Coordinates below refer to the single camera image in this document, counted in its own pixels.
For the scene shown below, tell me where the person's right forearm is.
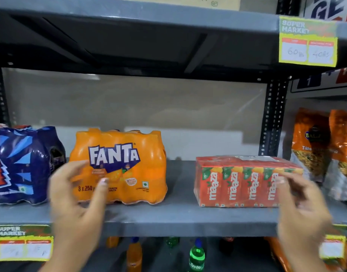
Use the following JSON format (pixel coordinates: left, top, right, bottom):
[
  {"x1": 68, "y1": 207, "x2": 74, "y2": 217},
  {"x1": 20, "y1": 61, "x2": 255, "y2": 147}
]
[{"x1": 285, "y1": 250, "x2": 333, "y2": 272}]

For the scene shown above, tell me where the green soda bottle blue cap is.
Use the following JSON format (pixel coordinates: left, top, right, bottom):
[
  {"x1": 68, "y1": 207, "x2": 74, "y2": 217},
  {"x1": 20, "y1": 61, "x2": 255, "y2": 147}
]
[{"x1": 189, "y1": 238, "x2": 206, "y2": 272}]

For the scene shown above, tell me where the person's right hand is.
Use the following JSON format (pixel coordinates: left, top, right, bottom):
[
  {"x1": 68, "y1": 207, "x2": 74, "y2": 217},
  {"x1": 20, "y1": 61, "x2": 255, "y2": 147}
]
[{"x1": 276, "y1": 171, "x2": 334, "y2": 257}]

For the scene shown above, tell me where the person's left hand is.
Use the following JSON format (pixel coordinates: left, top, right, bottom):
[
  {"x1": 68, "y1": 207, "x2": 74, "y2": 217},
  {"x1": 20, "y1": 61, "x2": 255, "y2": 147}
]
[{"x1": 48, "y1": 160, "x2": 110, "y2": 257}]

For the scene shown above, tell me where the white shelf sign strip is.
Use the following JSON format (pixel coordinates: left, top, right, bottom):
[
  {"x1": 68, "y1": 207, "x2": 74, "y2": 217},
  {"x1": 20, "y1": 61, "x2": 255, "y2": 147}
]
[{"x1": 290, "y1": 66, "x2": 347, "y2": 94}]

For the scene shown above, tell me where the yellow green price tag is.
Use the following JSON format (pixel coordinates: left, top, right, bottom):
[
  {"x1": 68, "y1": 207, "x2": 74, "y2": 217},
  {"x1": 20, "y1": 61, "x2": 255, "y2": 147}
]
[
  {"x1": 319, "y1": 234, "x2": 347, "y2": 260},
  {"x1": 0, "y1": 224, "x2": 54, "y2": 262},
  {"x1": 279, "y1": 15, "x2": 338, "y2": 68}
]

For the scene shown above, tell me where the translucent plastic back sheet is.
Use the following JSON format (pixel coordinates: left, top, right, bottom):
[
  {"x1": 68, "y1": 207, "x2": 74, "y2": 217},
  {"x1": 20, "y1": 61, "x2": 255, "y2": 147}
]
[{"x1": 2, "y1": 68, "x2": 268, "y2": 145}]

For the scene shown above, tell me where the grey metal shelf board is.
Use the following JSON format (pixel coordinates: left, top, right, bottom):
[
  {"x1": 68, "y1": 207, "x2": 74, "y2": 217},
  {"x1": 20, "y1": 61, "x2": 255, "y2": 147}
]
[
  {"x1": 0, "y1": 159, "x2": 347, "y2": 238},
  {"x1": 0, "y1": 0, "x2": 347, "y2": 82}
]

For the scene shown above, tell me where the orange soda bottle multipack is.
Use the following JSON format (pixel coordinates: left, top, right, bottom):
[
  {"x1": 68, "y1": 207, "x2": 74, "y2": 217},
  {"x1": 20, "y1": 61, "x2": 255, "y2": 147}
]
[{"x1": 69, "y1": 128, "x2": 168, "y2": 205}]

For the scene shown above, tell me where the dark soda bottle red label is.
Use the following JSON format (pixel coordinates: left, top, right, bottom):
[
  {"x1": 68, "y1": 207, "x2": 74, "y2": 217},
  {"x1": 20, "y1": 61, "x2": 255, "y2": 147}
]
[{"x1": 218, "y1": 237, "x2": 235, "y2": 254}]

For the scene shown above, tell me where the dark blue soda bottle multipack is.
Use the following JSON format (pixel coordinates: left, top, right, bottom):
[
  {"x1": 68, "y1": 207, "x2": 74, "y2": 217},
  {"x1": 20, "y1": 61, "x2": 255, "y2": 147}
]
[{"x1": 0, "y1": 124, "x2": 67, "y2": 206}]

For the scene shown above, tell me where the orange snack packet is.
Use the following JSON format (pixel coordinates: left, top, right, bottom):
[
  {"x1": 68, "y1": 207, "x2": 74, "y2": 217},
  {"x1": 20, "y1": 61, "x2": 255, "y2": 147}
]
[
  {"x1": 322, "y1": 109, "x2": 347, "y2": 202},
  {"x1": 290, "y1": 107, "x2": 331, "y2": 183}
]

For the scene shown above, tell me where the red juice carton multipack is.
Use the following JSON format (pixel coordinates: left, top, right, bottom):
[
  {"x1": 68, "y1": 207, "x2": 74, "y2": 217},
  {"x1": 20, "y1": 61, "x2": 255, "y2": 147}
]
[{"x1": 194, "y1": 156, "x2": 304, "y2": 208}]

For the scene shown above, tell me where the white box blue print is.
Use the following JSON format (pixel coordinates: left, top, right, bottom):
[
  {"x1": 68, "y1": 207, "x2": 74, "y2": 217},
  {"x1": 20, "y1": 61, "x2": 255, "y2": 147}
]
[{"x1": 303, "y1": 0, "x2": 347, "y2": 23}]

